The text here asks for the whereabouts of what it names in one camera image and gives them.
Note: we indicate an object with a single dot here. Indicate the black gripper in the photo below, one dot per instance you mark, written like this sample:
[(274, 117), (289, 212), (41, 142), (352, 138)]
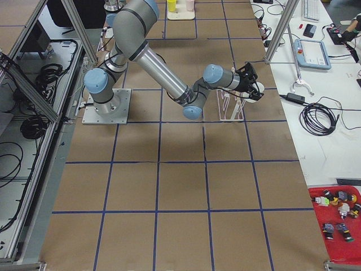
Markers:
[(245, 85)]

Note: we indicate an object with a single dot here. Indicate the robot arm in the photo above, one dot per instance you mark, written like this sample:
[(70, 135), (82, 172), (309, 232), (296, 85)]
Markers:
[(130, 28)]

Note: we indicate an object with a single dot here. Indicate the pink plastic cup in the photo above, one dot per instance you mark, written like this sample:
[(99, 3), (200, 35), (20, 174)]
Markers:
[(190, 5)]

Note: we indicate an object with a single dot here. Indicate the yellow plastic cup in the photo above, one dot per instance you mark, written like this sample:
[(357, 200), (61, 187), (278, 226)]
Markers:
[(171, 5)]

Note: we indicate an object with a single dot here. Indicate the black power adapter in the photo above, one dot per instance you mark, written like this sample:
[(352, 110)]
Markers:
[(295, 98)]

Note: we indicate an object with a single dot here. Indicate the blue teach pendant tablet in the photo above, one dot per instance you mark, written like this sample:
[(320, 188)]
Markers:
[(312, 54)]

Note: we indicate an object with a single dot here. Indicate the black smartphone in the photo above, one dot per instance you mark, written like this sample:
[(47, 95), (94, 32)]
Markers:
[(309, 30)]

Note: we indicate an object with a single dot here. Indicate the white keyboard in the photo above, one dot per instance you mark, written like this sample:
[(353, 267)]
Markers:
[(310, 10)]

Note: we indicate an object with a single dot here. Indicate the cream serving tray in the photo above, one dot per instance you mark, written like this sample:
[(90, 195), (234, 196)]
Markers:
[(180, 13)]

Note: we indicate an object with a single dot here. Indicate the red parts tray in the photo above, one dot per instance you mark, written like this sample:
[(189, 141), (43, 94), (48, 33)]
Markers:
[(337, 210)]

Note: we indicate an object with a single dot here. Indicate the white wire cup rack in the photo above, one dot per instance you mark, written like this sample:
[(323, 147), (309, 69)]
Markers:
[(230, 105)]

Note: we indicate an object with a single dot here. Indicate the aluminium frame post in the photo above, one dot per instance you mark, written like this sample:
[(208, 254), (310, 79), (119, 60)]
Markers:
[(280, 29)]

